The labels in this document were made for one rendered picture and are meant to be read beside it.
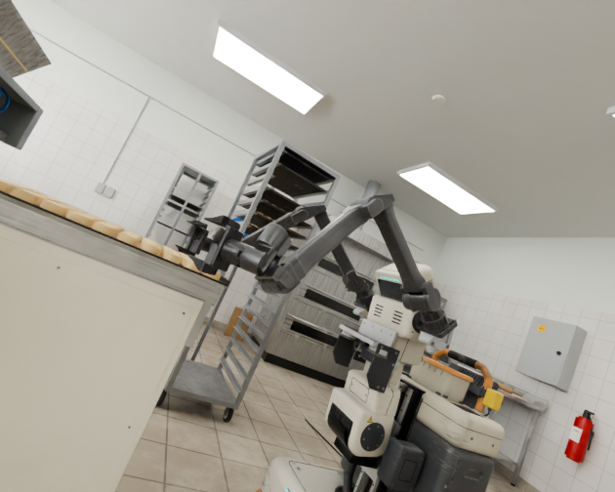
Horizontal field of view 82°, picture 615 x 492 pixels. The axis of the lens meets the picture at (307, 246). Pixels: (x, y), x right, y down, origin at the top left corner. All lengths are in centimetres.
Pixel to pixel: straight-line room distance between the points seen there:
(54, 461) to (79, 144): 472
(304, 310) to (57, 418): 380
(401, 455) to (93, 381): 100
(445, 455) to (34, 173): 523
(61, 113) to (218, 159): 196
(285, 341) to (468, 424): 341
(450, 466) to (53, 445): 120
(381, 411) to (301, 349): 339
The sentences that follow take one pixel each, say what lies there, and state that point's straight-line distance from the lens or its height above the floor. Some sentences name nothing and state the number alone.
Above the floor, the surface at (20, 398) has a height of 49.
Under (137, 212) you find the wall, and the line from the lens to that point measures 533.
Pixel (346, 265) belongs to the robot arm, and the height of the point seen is 115.
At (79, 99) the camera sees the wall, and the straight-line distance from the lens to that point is 570.
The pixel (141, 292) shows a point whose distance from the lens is 100.
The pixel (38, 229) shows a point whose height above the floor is 85.
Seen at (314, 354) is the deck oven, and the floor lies 30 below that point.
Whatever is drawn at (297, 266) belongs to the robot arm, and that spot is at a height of 102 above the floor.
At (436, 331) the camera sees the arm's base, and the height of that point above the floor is 103.
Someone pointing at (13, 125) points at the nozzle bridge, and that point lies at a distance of 156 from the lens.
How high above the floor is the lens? 96
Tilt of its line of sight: 7 degrees up
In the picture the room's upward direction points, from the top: 24 degrees clockwise
